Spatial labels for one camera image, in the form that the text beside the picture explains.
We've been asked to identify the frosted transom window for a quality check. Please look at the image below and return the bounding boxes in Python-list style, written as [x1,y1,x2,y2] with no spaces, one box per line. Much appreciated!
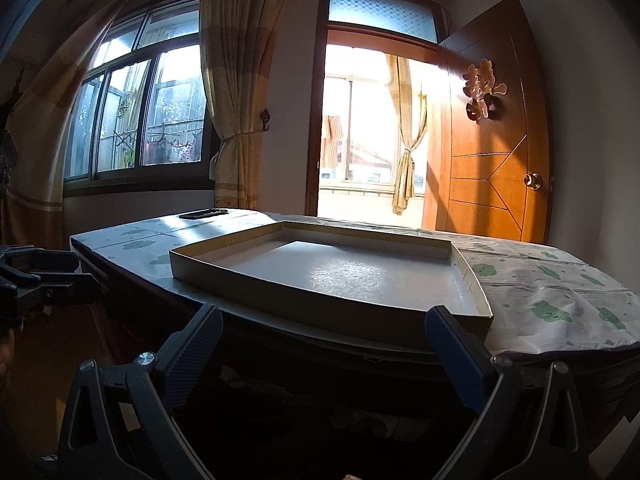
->
[329,0,438,44]

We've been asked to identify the beige curtain at left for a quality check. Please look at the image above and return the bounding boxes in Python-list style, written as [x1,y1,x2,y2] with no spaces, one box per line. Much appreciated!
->
[1,0,129,248]

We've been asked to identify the dark framed window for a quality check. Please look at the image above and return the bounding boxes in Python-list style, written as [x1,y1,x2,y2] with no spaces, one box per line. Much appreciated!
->
[64,0,218,197]

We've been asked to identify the white tablecloth green clouds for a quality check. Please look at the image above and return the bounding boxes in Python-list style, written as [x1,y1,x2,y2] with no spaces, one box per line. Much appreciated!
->
[70,209,639,354]

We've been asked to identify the orange wooden door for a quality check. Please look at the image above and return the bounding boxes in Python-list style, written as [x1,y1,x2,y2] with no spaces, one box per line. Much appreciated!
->
[422,0,552,243]

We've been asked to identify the beige curtain in doorway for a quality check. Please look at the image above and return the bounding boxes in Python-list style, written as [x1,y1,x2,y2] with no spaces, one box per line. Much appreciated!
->
[385,54,427,216]

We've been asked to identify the brass door knob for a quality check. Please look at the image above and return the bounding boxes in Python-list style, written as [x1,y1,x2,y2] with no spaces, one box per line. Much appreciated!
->
[523,172,544,191]

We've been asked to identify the beige tied curtain centre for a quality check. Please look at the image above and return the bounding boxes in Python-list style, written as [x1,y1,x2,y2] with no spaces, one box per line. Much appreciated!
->
[200,0,285,209]

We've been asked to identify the curtain tieback wall hook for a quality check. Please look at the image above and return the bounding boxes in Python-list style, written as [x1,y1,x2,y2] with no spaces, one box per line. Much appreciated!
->
[259,108,271,132]

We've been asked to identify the wooden double-happiness door ornament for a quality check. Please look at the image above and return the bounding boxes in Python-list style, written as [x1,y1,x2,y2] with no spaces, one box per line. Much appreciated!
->
[463,58,508,122]

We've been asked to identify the shallow white cardboard tray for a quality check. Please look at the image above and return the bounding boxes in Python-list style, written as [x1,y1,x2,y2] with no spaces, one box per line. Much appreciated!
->
[169,221,494,348]

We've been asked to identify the black remote on table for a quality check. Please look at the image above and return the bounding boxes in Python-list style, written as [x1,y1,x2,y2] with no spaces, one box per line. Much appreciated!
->
[179,208,229,220]

